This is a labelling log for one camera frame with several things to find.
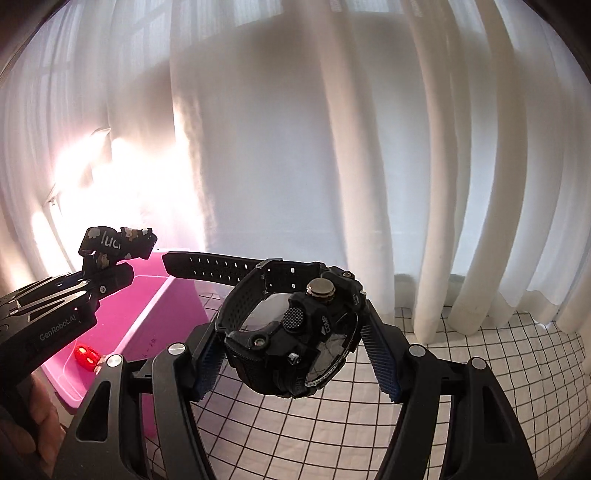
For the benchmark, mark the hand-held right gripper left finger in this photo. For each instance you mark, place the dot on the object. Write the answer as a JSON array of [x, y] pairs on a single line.
[[208, 364]]

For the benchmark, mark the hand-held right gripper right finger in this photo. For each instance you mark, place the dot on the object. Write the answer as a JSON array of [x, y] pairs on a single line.
[[378, 355]]

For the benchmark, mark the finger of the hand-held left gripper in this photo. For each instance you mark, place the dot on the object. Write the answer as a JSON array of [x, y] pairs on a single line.
[[108, 284], [41, 284]]

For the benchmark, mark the pink strawberry headband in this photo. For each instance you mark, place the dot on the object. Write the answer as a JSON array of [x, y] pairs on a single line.
[[85, 354]]

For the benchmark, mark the pink plastic storage box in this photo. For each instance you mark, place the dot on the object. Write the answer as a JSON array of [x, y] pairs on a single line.
[[152, 314]]

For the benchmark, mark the black wrist watch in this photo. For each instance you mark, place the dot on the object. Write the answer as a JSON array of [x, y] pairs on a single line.
[[277, 341]]

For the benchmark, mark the person's left hand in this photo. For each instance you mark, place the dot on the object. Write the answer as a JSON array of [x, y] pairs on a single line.
[[44, 415]]

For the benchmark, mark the white checked tablecloth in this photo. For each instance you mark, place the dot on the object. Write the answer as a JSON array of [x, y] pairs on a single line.
[[508, 392]]

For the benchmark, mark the white sheer curtain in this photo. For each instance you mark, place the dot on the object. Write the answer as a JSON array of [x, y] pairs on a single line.
[[277, 161]]

